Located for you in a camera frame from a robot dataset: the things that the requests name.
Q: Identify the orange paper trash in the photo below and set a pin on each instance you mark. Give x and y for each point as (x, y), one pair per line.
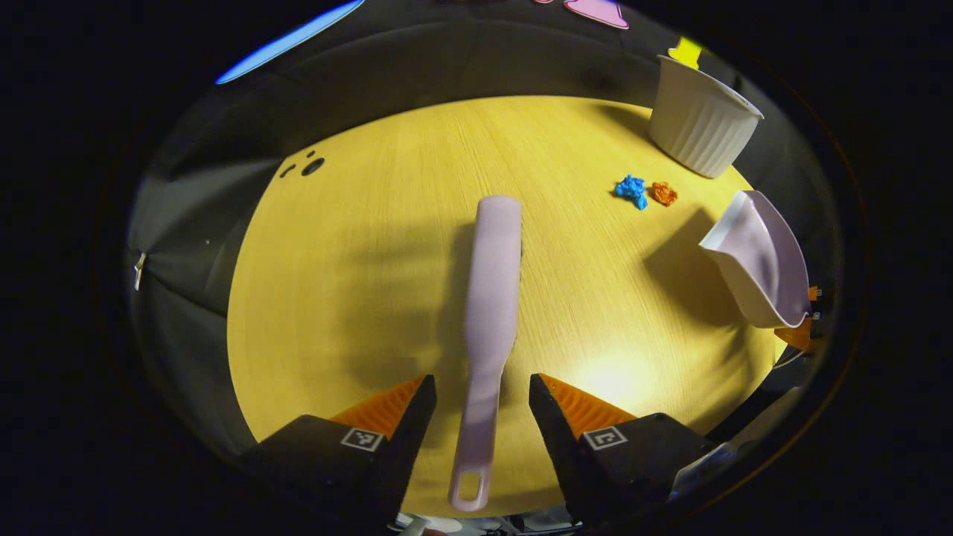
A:
(664, 193)

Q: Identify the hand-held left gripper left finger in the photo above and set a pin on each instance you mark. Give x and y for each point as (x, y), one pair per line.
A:
(413, 439)

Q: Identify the lilac plastic dustpan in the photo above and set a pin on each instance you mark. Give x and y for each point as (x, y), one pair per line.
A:
(767, 260)

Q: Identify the lilac small broom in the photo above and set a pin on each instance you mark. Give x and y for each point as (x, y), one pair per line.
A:
(491, 298)

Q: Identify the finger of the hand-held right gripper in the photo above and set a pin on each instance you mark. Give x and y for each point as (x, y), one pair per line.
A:
(814, 294)
(797, 336)

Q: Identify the metal cloth clip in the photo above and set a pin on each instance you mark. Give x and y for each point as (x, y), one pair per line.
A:
(139, 269)

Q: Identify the blue paper trash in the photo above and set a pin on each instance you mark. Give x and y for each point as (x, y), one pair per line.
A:
(631, 187)

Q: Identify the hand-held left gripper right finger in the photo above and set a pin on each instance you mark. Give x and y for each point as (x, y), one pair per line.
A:
(555, 439)

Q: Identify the white ribbed garbage bin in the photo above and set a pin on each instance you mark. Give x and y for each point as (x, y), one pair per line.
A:
(696, 126)

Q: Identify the black backdrop cloth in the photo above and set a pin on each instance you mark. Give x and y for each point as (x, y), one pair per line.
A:
(223, 216)

